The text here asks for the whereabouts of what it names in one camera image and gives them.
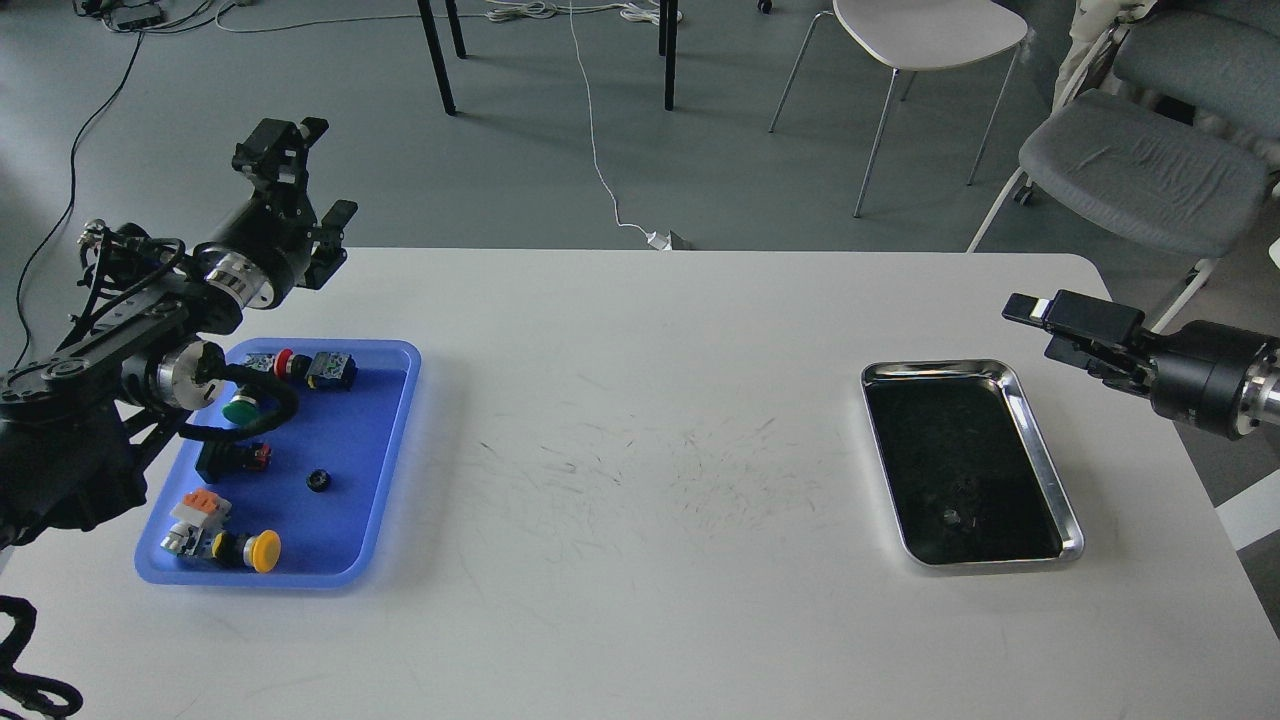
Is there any black table leg left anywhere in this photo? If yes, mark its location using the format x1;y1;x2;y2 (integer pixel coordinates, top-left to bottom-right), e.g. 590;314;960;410
416;0;468;117

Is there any green push button switch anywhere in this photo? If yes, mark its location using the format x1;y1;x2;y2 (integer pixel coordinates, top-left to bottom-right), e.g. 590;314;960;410
221;354;278;427

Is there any black table leg right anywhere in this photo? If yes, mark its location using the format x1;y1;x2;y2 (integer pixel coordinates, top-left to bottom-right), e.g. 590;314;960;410
658;0;680;111

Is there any black table leg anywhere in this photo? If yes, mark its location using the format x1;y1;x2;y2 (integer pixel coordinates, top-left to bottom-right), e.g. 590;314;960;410
658;0;680;111
416;0;468;117

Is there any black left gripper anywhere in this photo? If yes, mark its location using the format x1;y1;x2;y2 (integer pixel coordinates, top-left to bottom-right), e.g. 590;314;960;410
195;117;358;310

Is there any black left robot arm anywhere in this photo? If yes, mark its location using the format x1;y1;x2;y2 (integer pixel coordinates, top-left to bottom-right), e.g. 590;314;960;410
1;117;358;551

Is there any red push button switch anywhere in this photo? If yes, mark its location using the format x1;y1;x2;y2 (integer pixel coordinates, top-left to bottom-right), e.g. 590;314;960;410
269;348;358;391

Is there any yellow mushroom push button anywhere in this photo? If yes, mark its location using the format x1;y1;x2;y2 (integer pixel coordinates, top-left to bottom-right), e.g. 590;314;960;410
160;527;282;574

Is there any blue plastic tray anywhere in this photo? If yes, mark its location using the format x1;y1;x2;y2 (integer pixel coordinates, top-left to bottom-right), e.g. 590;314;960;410
134;337;421;591

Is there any white floor cable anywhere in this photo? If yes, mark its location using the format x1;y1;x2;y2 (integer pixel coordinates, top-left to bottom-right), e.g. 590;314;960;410
215;0;692;251

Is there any grey chair in corner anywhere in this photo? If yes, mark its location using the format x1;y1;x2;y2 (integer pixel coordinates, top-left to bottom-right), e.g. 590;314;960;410
1051;1;1277;170

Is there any small black gear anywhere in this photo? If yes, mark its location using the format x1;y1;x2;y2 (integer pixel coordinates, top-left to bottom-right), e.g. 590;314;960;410
305;468;333;493

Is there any silver metal tray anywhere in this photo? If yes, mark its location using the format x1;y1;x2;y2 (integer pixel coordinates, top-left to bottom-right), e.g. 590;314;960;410
860;359;1085;571

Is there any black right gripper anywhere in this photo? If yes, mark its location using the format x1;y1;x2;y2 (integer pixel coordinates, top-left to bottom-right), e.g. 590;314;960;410
1002;290;1279;439

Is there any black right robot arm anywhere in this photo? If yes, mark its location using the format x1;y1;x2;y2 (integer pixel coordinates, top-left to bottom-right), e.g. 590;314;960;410
1001;290;1279;439

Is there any grey upholstered chair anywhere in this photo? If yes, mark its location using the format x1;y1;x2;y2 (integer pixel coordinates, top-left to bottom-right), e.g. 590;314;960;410
966;90;1271;333

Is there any orange grey contact block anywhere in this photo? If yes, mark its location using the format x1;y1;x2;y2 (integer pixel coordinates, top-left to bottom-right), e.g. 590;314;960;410
170;488;233;530

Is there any white plastic chair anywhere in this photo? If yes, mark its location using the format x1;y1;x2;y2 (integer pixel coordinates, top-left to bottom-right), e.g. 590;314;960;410
768;1;1030;218

